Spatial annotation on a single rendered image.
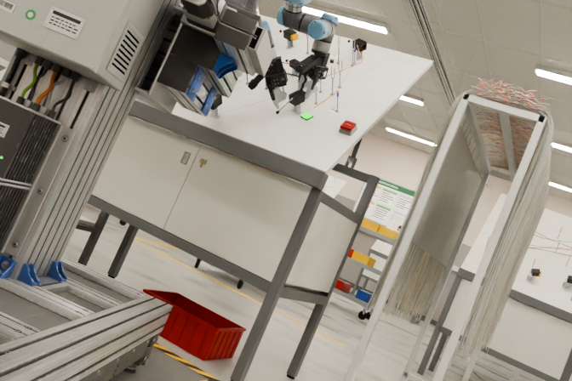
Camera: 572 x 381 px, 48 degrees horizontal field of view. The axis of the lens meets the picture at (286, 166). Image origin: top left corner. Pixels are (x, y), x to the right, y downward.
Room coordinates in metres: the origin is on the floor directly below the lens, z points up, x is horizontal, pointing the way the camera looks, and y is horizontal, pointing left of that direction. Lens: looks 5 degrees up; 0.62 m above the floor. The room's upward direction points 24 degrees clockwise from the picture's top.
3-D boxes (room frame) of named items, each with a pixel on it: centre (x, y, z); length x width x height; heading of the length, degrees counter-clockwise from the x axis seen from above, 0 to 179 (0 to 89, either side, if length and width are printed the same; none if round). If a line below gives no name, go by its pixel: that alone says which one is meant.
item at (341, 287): (7.76, -1.15, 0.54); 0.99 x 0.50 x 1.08; 67
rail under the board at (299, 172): (2.71, 0.37, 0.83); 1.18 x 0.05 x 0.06; 63
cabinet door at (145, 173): (2.86, 0.61, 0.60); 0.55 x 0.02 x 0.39; 63
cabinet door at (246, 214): (2.61, 0.12, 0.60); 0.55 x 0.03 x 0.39; 63
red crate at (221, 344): (2.82, 0.11, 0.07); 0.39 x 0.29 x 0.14; 66
